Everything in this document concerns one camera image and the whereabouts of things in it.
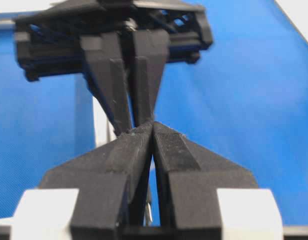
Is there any black USB cable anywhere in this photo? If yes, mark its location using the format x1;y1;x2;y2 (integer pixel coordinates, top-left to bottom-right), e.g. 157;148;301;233
143;184;154;227

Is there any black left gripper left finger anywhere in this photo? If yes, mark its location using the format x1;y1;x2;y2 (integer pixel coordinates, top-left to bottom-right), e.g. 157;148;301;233
39;122;153;240

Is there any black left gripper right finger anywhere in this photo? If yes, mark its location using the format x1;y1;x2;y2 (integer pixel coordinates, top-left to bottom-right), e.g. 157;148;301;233
152;122;258;240

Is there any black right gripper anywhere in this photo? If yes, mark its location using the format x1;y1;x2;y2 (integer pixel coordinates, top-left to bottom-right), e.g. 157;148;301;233
13;0;213;134

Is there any aluminium extrusion frame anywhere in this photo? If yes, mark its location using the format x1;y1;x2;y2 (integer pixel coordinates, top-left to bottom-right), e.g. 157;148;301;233
92;97;111;147

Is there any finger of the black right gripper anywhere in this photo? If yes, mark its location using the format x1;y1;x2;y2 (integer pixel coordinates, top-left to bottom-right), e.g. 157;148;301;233
130;30;170;126

